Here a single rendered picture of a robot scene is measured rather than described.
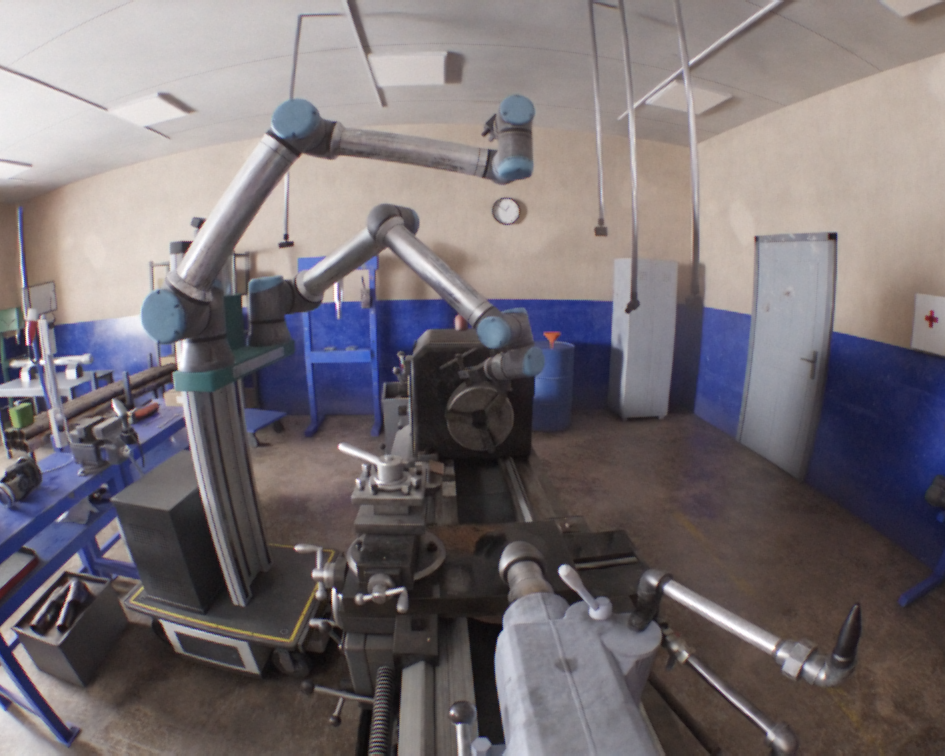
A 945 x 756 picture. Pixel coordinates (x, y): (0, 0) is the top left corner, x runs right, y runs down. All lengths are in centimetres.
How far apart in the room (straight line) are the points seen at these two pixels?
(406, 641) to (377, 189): 474
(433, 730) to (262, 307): 152
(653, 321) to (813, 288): 192
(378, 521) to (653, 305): 442
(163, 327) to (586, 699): 119
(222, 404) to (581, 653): 161
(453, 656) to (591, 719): 54
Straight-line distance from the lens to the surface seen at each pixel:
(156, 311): 126
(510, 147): 117
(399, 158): 129
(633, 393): 518
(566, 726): 54
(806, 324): 425
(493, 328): 124
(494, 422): 166
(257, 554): 219
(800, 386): 430
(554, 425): 474
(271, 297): 181
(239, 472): 200
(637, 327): 504
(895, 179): 382
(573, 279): 529
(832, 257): 406
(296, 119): 118
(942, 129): 369
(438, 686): 98
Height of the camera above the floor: 161
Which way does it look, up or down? 13 degrees down
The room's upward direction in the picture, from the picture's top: straight up
